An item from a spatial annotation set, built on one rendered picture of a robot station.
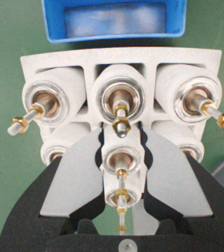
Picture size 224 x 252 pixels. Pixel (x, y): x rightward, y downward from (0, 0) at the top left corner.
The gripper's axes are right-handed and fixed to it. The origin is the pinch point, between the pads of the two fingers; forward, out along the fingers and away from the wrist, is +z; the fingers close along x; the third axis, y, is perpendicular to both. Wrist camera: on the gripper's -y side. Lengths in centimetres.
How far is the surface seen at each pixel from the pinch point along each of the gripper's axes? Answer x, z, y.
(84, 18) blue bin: -9.4, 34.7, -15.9
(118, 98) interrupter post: -0.3, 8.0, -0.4
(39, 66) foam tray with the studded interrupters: -15.5, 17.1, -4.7
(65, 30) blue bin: -15.0, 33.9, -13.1
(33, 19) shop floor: -24.9, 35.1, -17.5
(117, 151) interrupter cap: -0.6, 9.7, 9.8
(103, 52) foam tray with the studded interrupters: -2.9, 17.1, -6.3
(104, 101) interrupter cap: -2.5, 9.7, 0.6
